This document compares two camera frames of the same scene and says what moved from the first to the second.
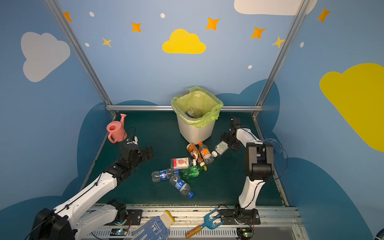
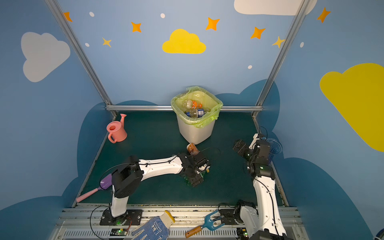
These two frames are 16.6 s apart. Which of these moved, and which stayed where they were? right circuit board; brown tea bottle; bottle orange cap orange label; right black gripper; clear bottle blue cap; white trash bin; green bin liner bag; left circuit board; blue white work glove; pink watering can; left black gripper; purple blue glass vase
Moved: left black gripper; clear bottle blue cap; bottle orange cap orange label; right black gripper
Stayed: left circuit board; white trash bin; green bin liner bag; purple blue glass vase; brown tea bottle; right circuit board; pink watering can; blue white work glove
